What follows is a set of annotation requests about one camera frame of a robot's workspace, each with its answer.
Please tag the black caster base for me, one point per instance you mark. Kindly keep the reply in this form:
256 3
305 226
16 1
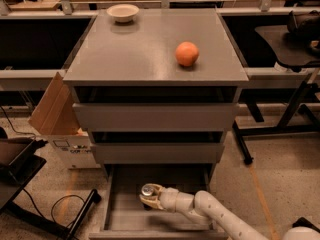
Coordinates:
303 222

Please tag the grey open bottom drawer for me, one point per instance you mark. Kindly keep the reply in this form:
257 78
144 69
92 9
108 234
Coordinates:
127 218

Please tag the orange fruit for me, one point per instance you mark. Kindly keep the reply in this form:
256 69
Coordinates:
186 54

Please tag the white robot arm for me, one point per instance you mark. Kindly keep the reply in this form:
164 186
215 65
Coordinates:
201 208

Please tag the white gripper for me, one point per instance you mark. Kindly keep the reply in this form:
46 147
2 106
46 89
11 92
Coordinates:
170 199

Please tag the grey top drawer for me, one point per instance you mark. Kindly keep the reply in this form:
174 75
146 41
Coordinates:
155 117

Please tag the brown white cardboard box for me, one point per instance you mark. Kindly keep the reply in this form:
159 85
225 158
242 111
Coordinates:
55 119

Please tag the grey drawer cabinet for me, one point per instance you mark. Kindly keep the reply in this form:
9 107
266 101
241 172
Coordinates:
136 64

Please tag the white ceramic bowl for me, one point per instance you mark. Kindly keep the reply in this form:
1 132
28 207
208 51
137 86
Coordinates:
123 13

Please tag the black table leg frame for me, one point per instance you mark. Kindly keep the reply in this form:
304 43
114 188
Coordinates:
296 105

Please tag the grey middle drawer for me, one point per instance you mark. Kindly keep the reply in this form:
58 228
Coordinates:
157 153

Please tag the black stand with tray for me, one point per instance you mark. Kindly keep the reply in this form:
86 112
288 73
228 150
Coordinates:
18 165

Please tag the silver blue redbull can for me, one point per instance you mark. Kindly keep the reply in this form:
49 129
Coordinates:
149 196

